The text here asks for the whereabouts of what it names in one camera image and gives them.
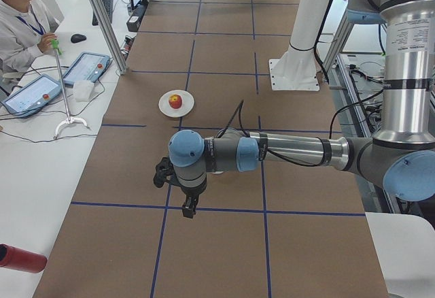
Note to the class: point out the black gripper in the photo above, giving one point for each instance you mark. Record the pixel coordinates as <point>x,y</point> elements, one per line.
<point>192,192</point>

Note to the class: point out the red yellow apple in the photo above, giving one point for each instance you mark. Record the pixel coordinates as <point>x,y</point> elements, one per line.
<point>175,101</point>

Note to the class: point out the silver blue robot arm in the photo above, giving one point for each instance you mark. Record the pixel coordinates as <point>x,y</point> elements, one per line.
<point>399,157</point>

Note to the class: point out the white round plate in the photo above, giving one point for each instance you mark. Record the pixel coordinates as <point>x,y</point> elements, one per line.
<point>188,104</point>

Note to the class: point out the person's right hand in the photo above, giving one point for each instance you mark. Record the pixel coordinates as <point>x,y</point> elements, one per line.
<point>45,43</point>

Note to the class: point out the brown paper table mat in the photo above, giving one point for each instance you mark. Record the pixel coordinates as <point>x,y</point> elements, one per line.
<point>161,209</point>

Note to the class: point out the white tissue packet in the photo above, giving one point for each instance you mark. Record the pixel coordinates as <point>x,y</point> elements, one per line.
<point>82,90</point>

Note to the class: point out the blue teach pendant far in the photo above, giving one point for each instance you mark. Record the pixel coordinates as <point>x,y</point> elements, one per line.
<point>87,66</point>

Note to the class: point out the blue teach pendant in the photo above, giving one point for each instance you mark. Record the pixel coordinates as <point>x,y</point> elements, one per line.
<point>33,97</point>
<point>87,66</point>

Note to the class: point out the red cylinder bottle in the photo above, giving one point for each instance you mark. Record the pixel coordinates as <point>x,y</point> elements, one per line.
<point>22,260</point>

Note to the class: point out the blue teach pendant near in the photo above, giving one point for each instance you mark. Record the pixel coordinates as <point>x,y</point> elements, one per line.
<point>33,97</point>

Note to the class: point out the black power box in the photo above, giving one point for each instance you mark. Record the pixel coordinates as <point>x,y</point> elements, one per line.
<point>136,18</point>

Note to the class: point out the black computer mouse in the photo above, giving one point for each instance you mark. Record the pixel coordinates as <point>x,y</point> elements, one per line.
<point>77,38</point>

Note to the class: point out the reacher grabber stick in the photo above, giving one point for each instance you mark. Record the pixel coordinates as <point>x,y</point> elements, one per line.
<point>69,118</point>

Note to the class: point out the person in grey hoodie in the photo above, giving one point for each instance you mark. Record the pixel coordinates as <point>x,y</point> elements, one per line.
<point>23,22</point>

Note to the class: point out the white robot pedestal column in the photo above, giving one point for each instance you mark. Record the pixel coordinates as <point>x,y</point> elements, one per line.
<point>297,68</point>

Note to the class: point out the aluminium frame post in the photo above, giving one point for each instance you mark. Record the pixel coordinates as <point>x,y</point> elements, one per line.
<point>109,35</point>

